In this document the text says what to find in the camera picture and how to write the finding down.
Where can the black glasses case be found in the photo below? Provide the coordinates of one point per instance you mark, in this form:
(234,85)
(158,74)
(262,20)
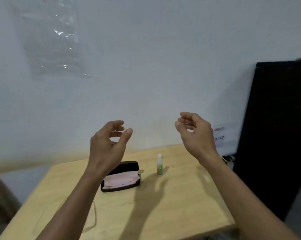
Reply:
(126,166)

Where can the black door panel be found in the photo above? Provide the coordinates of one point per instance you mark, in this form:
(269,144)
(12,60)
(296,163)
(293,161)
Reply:
(278,134)

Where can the person's left forearm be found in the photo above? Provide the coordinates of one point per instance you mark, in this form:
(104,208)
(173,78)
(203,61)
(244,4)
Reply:
(73,209)

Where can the pink cleaning cloth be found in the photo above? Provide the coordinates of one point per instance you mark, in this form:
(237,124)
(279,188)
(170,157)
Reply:
(120,179)

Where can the handwritten paper wall sign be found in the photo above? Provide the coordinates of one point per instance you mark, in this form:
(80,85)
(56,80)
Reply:
(221,134)

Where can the person's right forearm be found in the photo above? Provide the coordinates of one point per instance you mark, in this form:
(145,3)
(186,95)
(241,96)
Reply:
(240,202)

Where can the person's left hand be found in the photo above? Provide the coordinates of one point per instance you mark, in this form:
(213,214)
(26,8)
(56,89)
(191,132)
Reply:
(104,152)

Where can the small green label spray bottle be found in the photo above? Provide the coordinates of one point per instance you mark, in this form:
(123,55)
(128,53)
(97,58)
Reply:
(159,168)

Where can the person's right hand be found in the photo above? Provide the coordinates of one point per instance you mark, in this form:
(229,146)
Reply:
(200,139)

